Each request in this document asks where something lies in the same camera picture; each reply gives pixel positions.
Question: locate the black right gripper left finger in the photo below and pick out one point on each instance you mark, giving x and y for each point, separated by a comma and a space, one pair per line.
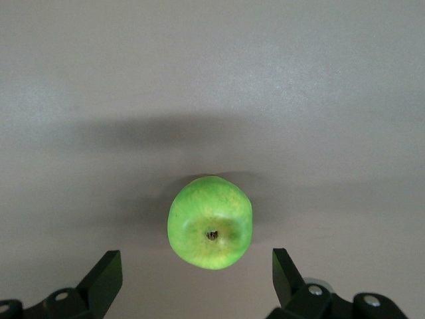
99, 282

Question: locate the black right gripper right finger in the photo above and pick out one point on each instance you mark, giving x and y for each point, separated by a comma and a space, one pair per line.
292, 285

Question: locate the green apple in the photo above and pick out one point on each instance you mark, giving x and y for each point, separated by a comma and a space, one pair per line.
210, 222

